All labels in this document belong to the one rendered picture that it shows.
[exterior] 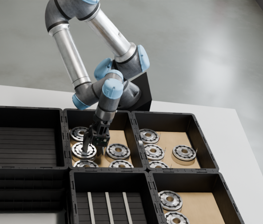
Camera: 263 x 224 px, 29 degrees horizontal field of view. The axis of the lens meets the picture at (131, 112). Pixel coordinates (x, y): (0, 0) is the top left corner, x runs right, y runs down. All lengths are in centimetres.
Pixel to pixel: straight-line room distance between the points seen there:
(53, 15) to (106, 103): 46
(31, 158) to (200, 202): 69
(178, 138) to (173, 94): 197
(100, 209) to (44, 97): 96
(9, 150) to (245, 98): 279
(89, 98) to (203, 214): 63
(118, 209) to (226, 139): 92
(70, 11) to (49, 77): 215
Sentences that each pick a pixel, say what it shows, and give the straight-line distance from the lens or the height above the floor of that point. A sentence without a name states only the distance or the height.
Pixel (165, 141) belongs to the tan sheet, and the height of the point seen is 83.
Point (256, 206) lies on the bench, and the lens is 232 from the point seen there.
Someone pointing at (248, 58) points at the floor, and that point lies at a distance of 524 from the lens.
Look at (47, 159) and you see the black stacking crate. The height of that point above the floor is 83.
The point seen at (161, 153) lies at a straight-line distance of 216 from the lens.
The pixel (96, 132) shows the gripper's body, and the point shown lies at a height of 99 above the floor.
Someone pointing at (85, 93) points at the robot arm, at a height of 109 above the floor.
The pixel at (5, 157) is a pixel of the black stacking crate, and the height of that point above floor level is 83.
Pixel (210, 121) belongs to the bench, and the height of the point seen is 70.
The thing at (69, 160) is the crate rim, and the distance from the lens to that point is 193.
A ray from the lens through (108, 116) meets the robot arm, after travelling 194.
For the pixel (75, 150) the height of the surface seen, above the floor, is 86.
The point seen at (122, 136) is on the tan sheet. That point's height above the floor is 83.
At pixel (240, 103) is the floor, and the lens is 441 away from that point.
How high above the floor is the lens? 217
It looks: 33 degrees down
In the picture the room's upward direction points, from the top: 11 degrees clockwise
